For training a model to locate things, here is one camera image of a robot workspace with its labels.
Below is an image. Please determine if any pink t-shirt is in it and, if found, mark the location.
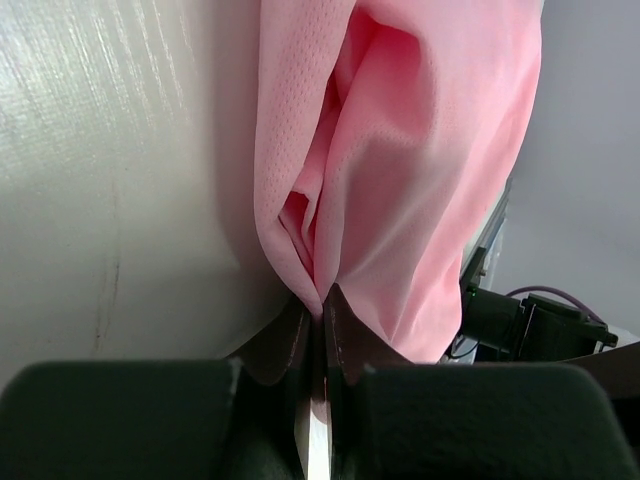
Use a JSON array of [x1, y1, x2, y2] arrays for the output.
[[254, 1, 542, 363]]

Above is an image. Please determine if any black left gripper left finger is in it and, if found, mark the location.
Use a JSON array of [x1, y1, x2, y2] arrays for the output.
[[1, 300, 311, 479]]

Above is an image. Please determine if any aluminium mounting rail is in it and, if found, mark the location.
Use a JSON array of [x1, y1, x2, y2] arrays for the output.
[[460, 177, 513, 276]]

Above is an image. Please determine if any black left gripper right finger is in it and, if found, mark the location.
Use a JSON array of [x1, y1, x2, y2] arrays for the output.
[[324, 286, 630, 479]]

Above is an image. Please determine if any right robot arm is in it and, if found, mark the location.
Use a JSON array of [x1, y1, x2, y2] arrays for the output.
[[447, 286, 619, 364]]

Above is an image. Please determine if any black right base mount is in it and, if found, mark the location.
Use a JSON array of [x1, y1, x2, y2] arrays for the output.
[[460, 247, 487, 301]]

